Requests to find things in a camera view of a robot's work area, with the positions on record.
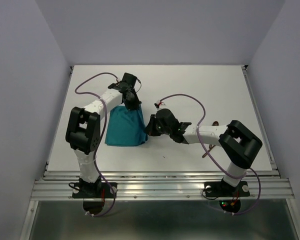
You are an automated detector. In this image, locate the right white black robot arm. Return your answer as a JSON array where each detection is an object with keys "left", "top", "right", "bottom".
[{"left": 144, "top": 114, "right": 263, "bottom": 195}]

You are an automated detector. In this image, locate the brown wooden fork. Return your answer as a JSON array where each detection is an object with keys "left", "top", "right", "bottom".
[{"left": 202, "top": 144, "right": 215, "bottom": 158}]

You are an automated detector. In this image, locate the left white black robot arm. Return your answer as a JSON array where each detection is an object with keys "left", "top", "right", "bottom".
[{"left": 65, "top": 79, "right": 148, "bottom": 197}]

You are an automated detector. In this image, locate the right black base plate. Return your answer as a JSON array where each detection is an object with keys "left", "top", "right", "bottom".
[{"left": 202, "top": 180, "right": 250, "bottom": 199}]

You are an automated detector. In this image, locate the teal cloth napkin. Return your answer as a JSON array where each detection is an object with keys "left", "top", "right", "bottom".
[{"left": 105, "top": 105, "right": 148, "bottom": 147}]

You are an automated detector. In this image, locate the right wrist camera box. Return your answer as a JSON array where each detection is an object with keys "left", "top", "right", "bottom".
[{"left": 155, "top": 108, "right": 178, "bottom": 125}]

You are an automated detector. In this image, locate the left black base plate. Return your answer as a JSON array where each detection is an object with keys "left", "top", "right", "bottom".
[{"left": 68, "top": 182, "right": 117, "bottom": 199}]

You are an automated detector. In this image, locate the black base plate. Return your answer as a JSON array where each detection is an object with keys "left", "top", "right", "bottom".
[
  {"left": 202, "top": 180, "right": 250, "bottom": 199},
  {"left": 68, "top": 182, "right": 117, "bottom": 199}
]

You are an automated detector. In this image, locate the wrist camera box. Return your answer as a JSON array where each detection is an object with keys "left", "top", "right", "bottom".
[
  {"left": 121, "top": 72, "right": 138, "bottom": 88},
  {"left": 155, "top": 108, "right": 178, "bottom": 125}
]

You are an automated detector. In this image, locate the aluminium frame rail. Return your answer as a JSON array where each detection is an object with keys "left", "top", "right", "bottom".
[{"left": 30, "top": 170, "right": 295, "bottom": 201}]

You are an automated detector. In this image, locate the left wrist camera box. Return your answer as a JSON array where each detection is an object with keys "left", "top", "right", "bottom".
[{"left": 121, "top": 72, "right": 138, "bottom": 88}]

